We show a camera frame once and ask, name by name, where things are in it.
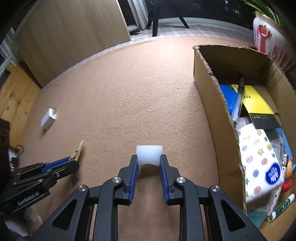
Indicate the black tripod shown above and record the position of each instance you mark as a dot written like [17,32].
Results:
[155,23]

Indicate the patterned tissue pack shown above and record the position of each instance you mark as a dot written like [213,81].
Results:
[254,162]

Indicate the green spider plant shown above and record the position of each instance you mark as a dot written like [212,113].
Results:
[268,10]

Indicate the white and red flowerpot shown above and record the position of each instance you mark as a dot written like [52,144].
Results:
[272,41]

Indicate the green lip balm stick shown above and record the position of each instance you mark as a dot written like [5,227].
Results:
[283,205]

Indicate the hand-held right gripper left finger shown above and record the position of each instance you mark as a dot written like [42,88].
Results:
[134,178]

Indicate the yellow and black card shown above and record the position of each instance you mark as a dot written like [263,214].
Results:
[254,102]

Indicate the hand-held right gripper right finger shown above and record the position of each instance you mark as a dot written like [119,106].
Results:
[164,178]

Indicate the pine slat panel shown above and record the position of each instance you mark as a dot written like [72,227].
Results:
[13,97]

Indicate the silver patterned tube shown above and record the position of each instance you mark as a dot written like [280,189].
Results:
[277,146]

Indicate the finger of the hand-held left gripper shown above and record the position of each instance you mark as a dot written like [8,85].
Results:
[57,162]
[67,169]

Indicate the large light wood board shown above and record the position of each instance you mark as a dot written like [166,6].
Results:
[69,34]

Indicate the blue round lid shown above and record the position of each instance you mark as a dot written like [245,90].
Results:
[229,97]

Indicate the wooden clothespin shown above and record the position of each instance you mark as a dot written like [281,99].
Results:
[79,148]

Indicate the black clear pen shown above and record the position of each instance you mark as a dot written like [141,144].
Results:
[238,102]

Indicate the cardboard box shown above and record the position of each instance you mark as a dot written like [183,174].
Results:
[222,139]

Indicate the translucent white cap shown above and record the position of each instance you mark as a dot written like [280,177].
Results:
[149,154]

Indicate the white wall charger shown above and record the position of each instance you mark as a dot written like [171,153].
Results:
[47,119]

